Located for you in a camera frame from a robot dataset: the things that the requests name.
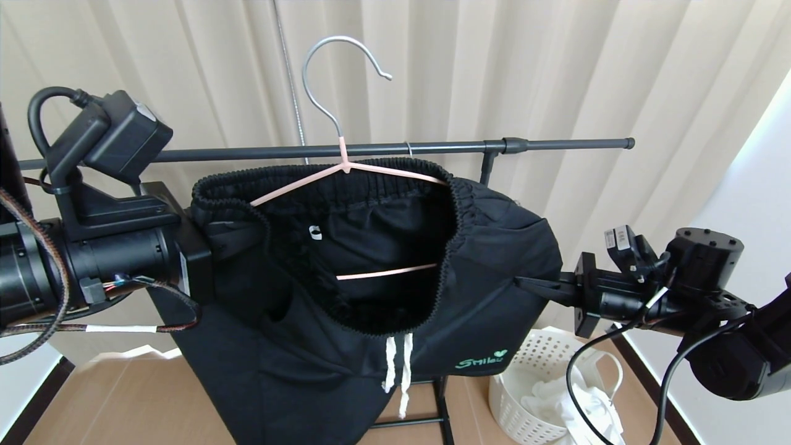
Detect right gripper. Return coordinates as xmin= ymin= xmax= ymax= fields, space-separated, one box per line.
xmin=573 ymin=252 xmax=669 ymax=339

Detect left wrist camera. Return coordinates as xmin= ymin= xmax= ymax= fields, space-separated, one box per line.
xmin=46 ymin=90 xmax=181 ymax=242

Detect black cable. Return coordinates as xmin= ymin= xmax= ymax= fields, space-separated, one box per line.
xmin=27 ymin=86 xmax=95 ymax=163
xmin=565 ymin=295 xmax=756 ymax=445

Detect beige curtain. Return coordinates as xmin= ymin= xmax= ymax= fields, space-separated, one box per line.
xmin=0 ymin=0 xmax=791 ymax=365

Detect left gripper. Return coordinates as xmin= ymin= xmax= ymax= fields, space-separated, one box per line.
xmin=64 ymin=182 xmax=214 ymax=305

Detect black shorts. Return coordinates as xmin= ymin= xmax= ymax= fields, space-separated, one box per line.
xmin=147 ymin=157 xmax=564 ymax=445

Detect black clothes rack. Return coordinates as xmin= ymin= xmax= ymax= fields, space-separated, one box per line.
xmin=17 ymin=137 xmax=636 ymax=445

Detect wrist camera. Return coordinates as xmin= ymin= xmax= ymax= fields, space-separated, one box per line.
xmin=604 ymin=224 xmax=661 ymax=278
xmin=46 ymin=90 xmax=181 ymax=242

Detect white laundry basket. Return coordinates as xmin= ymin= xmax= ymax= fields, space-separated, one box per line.
xmin=488 ymin=327 xmax=625 ymax=445

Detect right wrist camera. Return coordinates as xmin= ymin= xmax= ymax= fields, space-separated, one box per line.
xmin=604 ymin=224 xmax=661 ymax=278

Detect white garment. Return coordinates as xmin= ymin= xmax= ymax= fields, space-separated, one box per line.
xmin=520 ymin=363 xmax=626 ymax=445

